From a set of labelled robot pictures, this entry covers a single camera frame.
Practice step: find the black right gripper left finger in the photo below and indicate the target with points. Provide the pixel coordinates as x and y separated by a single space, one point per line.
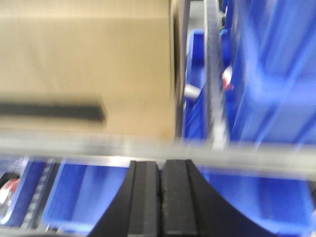
135 210

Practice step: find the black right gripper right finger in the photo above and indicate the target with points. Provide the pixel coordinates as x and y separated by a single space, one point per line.
191 207

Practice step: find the brown cardboard box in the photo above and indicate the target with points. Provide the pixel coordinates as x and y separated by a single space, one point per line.
92 66

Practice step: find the blue bin on lower shelf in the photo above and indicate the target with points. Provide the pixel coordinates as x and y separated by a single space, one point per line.
195 111

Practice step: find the white roller conveyor track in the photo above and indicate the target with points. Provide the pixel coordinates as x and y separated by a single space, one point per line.
218 134

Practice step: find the lower stacked blue crate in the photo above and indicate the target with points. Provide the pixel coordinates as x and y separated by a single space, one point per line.
271 48

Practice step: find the metal shelf front rail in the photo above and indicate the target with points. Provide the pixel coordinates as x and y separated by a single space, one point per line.
267 160

